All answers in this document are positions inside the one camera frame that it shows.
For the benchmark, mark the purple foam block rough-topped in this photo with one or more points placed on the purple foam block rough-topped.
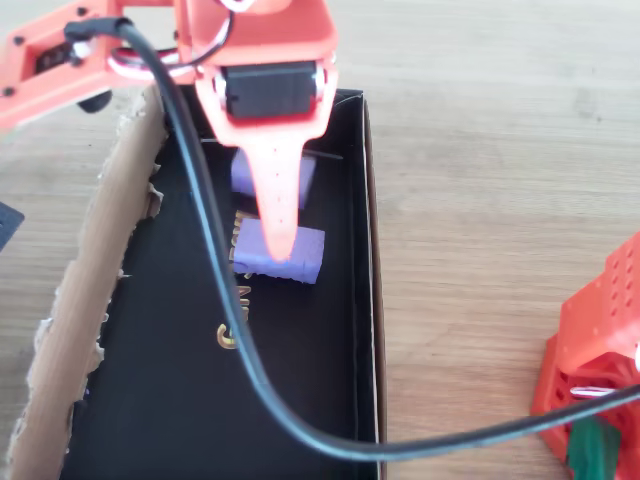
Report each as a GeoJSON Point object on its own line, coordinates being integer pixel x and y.
{"type": "Point", "coordinates": [242, 175]}

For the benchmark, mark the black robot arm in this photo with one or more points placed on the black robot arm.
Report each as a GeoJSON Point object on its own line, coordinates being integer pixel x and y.
{"type": "Point", "coordinates": [7, 225]}

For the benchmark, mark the purple foam block smooth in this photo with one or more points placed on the purple foam block smooth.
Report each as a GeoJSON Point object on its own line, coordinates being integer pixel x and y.
{"type": "Point", "coordinates": [307, 260]}

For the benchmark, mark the black cardboard box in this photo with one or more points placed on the black cardboard box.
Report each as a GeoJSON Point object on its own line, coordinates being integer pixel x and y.
{"type": "Point", "coordinates": [175, 375]}

